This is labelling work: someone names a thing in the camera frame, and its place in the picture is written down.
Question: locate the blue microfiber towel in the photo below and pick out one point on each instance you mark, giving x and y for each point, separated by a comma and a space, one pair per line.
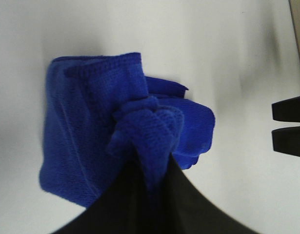
102, 111

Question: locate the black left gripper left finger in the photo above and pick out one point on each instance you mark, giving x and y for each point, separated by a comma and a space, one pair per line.
122, 209

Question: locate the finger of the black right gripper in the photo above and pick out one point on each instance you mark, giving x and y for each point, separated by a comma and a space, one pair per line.
287, 140
287, 110

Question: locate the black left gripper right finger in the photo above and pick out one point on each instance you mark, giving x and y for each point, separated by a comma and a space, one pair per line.
184, 210

